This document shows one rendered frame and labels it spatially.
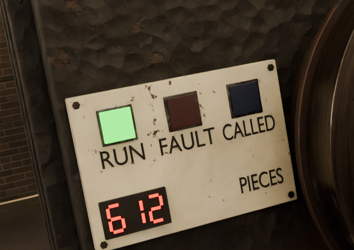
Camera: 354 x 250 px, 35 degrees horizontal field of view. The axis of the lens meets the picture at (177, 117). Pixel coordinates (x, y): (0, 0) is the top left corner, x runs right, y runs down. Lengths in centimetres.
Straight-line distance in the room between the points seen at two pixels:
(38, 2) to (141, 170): 22
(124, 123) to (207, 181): 13
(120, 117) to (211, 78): 12
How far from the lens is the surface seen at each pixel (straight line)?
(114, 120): 63
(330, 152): 59
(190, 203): 67
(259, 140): 70
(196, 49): 69
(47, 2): 66
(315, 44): 66
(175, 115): 65
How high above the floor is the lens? 126
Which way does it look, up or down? 6 degrees down
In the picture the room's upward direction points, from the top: 10 degrees counter-clockwise
